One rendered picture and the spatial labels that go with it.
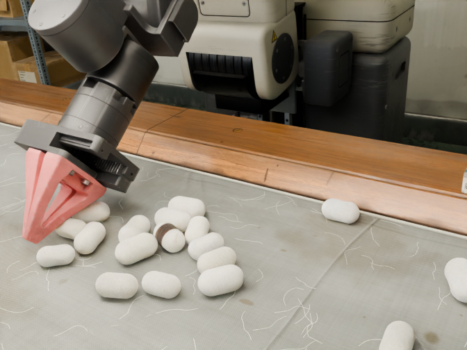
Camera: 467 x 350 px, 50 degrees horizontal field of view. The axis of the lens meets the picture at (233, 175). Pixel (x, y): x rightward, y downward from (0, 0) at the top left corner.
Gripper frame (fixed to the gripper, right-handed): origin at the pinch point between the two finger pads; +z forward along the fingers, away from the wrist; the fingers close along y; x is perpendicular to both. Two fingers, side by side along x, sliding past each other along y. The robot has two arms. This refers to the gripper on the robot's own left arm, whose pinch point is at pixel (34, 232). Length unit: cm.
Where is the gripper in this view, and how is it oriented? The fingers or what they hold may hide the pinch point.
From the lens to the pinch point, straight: 47.8
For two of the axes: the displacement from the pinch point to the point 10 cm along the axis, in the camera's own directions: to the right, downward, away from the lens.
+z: -3.9, 8.7, -2.9
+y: 8.3, 2.1, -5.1
